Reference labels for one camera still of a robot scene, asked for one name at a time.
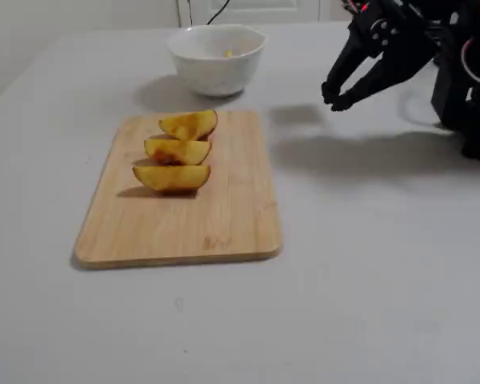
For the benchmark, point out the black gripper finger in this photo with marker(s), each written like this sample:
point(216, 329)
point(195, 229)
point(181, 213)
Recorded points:
point(368, 90)
point(336, 78)

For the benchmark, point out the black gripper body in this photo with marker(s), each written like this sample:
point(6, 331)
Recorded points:
point(369, 47)

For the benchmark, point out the apple slice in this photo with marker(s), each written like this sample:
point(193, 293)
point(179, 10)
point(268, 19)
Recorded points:
point(172, 178)
point(192, 122)
point(188, 152)
point(227, 53)

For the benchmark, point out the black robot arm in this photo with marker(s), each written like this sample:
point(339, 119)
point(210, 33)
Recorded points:
point(448, 100)

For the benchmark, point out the white ceramic bowl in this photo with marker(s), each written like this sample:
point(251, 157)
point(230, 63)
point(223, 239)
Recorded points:
point(216, 76)

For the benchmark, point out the wooden cutting board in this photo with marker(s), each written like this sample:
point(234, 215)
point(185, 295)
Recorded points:
point(184, 228)

